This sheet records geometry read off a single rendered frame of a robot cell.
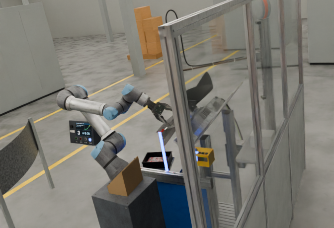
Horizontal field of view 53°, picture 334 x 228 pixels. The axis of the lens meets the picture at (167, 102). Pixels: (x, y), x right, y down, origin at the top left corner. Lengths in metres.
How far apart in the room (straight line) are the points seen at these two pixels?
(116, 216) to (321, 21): 6.38
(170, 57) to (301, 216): 2.64
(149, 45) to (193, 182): 9.77
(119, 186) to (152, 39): 8.91
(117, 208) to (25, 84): 6.76
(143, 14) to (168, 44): 9.92
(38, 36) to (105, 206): 7.03
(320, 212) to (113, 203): 2.04
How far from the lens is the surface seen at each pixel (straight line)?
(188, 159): 1.15
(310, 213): 3.47
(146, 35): 10.87
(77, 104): 2.10
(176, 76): 1.03
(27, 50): 8.68
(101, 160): 2.13
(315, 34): 7.80
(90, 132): 2.72
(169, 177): 2.53
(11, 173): 3.71
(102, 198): 2.18
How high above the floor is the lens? 2.16
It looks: 19 degrees down
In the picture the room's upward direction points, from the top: 10 degrees counter-clockwise
